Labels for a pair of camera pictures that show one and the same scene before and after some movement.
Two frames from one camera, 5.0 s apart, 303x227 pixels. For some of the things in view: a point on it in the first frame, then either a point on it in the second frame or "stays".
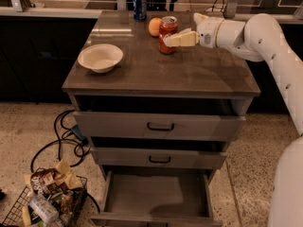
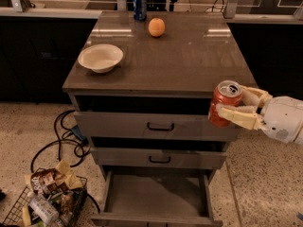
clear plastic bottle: x=44 y=209 stays
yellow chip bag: x=72 y=181 stays
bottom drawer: x=157 y=198 stays
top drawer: x=158 y=118 stays
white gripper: x=206 y=32 to x=280 y=116
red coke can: x=168 y=25 to x=226 y=93
